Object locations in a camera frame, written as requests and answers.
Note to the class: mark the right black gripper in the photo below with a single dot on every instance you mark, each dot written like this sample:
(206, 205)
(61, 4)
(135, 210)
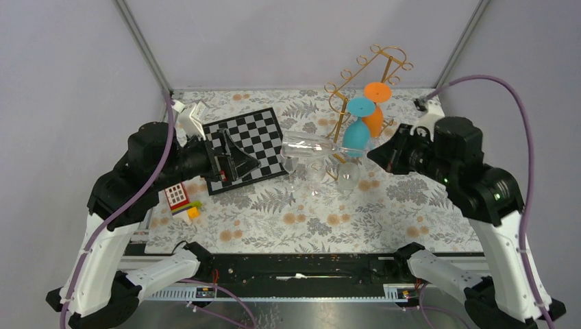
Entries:
(389, 155)

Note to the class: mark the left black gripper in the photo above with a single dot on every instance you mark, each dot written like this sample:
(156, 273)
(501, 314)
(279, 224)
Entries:
(240, 162)

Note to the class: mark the teal wine glass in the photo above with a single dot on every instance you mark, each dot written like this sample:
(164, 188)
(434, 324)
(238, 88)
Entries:
(357, 134)

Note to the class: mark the clear champagne flute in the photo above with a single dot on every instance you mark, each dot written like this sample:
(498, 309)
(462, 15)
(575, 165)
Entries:
(304, 145)

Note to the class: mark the orange wine glass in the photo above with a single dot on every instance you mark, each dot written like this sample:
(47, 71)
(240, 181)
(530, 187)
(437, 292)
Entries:
(377, 92)

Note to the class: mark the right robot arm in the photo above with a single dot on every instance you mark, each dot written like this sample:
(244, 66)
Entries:
(490, 198)

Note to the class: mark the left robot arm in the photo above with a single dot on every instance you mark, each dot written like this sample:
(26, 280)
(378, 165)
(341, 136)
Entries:
(98, 294)

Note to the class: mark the round clear wine glass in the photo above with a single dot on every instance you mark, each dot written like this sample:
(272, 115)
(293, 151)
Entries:
(348, 176)

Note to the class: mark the tall clear flute glass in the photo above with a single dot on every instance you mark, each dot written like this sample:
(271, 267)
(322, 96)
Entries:
(290, 165)

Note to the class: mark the short clear glass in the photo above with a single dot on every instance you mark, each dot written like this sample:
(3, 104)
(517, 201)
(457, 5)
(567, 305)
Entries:
(315, 174)

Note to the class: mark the black white chessboard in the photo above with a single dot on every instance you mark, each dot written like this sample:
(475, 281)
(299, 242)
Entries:
(259, 134)

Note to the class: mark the floral table mat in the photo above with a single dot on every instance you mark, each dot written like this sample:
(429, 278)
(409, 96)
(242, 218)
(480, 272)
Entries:
(383, 213)

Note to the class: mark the colourful toy block house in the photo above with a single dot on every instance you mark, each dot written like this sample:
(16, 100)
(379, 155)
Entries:
(180, 205)

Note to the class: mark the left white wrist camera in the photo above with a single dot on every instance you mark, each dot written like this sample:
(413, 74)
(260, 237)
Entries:
(190, 118)

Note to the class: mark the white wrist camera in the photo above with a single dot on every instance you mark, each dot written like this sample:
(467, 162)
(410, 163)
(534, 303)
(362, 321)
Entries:
(190, 118)
(431, 113)

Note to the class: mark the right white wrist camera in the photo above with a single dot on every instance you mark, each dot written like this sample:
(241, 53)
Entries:
(431, 113)

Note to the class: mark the gold wire glass rack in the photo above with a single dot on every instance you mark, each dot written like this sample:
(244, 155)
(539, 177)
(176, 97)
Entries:
(383, 65)

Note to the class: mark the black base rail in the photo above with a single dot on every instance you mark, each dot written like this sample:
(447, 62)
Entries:
(305, 275)

